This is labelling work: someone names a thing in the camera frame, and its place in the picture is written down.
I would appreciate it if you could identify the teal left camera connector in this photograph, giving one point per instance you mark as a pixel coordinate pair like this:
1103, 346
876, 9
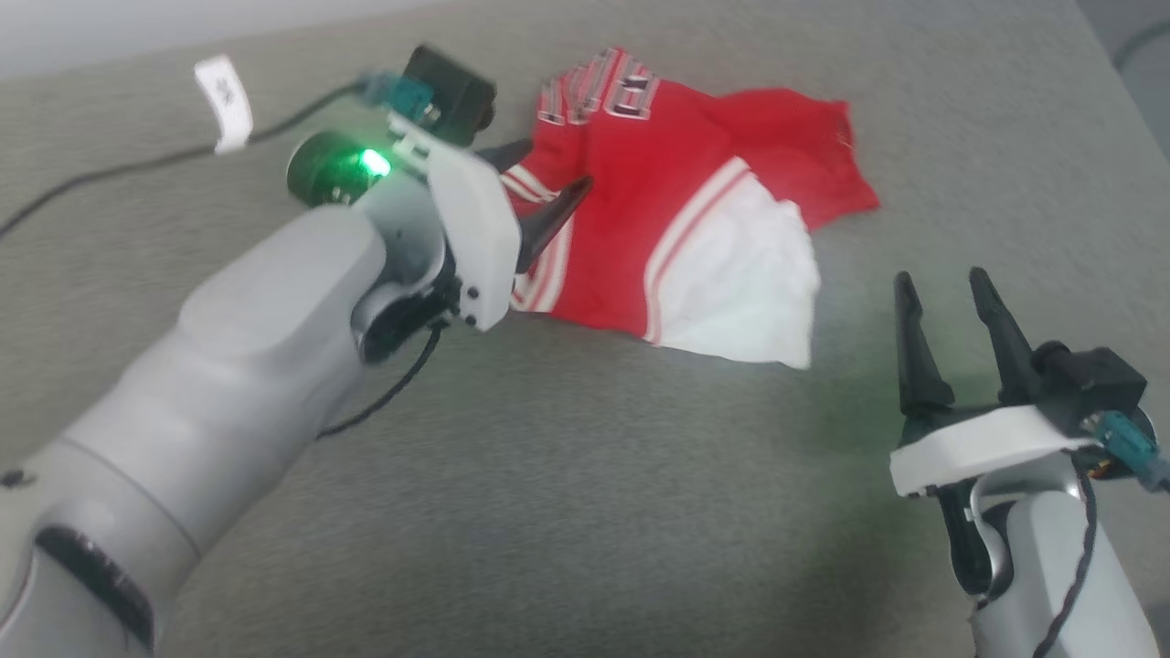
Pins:
402, 94

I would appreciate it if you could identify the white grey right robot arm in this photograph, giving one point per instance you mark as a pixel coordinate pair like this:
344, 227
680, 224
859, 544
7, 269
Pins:
1051, 567

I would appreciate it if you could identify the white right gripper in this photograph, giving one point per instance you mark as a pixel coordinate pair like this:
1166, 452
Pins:
987, 448

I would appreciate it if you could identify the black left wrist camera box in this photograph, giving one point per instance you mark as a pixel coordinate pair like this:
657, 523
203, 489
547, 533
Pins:
448, 87

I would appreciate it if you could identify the teal camera connector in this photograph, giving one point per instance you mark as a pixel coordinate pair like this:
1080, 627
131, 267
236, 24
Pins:
1129, 443
402, 94

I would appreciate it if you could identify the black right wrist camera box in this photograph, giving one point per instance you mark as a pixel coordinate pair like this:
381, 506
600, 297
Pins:
1092, 384

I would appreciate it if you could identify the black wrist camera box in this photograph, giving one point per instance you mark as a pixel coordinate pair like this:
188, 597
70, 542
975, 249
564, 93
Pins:
1092, 384
448, 87

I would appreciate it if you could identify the grey fabric sofa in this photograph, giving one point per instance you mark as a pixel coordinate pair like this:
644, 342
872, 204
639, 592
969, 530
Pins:
585, 503

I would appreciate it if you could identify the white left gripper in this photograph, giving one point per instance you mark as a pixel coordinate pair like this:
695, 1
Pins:
475, 228

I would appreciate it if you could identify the red and white garment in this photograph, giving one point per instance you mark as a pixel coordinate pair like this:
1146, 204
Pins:
658, 183

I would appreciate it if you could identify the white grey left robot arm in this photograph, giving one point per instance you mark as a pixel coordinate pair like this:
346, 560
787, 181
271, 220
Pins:
228, 366

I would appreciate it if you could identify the teal right camera connector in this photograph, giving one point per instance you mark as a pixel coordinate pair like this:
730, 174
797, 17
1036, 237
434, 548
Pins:
1129, 443

